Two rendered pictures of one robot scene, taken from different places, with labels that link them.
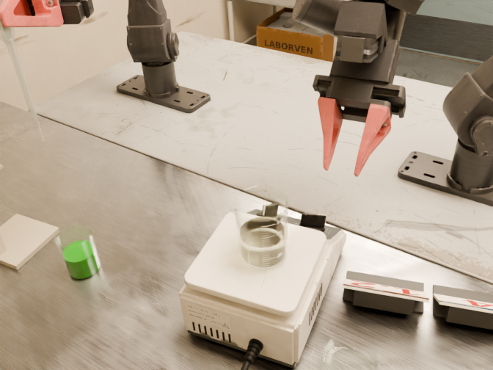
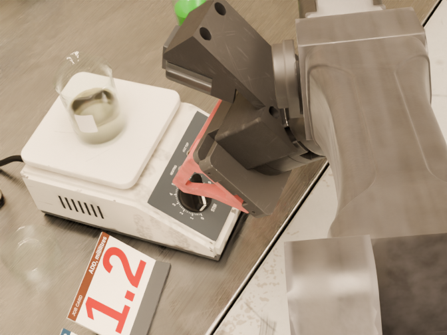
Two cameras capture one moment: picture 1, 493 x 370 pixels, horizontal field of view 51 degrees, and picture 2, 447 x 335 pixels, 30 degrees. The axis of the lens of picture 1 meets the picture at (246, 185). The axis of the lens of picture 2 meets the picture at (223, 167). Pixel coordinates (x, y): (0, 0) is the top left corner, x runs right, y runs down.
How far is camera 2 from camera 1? 0.79 m
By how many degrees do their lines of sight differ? 66
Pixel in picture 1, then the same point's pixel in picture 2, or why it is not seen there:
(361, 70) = (239, 103)
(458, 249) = not seen: outside the picture
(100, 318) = (126, 57)
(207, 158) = not seen: hidden behind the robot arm
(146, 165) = not seen: hidden behind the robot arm
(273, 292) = (46, 140)
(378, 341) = (64, 290)
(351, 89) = (224, 109)
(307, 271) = (68, 167)
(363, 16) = (189, 27)
